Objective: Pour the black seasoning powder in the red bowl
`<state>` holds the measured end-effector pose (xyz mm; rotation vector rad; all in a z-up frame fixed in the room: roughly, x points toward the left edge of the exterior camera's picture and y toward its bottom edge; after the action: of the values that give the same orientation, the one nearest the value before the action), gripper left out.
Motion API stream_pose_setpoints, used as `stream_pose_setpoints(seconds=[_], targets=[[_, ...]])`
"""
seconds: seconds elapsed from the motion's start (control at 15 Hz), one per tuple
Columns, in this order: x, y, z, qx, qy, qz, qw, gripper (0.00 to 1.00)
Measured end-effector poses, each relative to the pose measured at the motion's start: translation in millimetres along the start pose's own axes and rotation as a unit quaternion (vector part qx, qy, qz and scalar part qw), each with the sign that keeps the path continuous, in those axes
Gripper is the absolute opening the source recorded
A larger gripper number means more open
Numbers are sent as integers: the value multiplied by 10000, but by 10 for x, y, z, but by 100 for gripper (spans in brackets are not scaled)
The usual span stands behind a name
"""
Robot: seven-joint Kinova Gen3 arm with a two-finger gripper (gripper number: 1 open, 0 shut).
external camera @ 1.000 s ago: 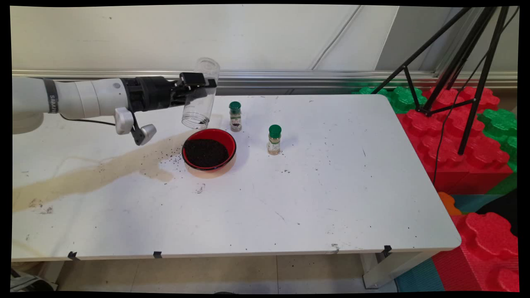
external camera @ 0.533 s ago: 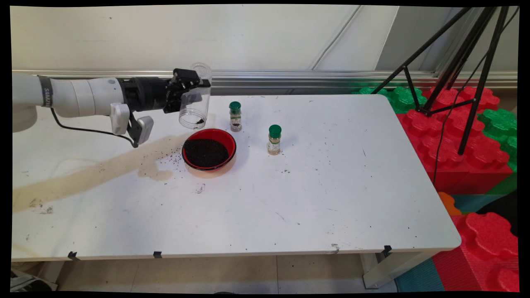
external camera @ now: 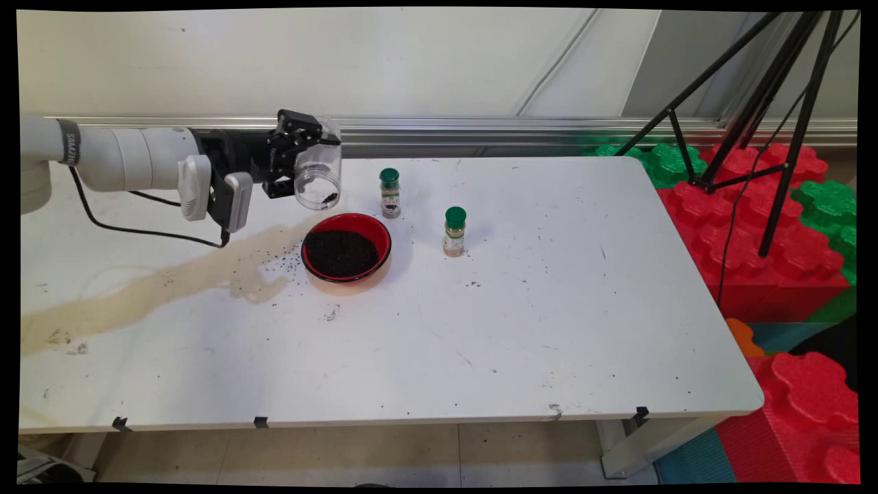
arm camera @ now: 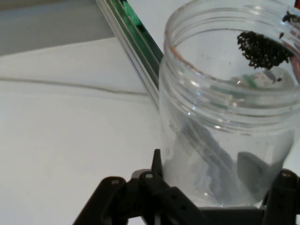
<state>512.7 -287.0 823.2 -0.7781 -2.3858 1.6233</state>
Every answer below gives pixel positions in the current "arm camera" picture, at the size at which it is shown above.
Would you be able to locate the black seed pile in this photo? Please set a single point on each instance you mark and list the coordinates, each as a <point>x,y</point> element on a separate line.
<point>264,51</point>

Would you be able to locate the spice bottle with dark contents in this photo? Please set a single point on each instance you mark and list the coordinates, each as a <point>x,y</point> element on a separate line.
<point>262,78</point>

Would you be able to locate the green foam block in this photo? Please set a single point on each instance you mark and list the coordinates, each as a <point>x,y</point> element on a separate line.
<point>130,11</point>

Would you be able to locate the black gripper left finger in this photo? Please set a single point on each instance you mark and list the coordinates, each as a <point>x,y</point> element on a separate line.
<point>164,199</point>

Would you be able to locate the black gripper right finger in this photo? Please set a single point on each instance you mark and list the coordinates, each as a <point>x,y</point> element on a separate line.
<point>283,199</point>

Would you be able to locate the clear plastic jar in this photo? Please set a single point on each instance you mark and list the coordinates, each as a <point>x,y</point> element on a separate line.
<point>234,117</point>

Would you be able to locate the aluminium wall rail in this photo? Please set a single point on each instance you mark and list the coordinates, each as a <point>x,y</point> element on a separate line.
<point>136,51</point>

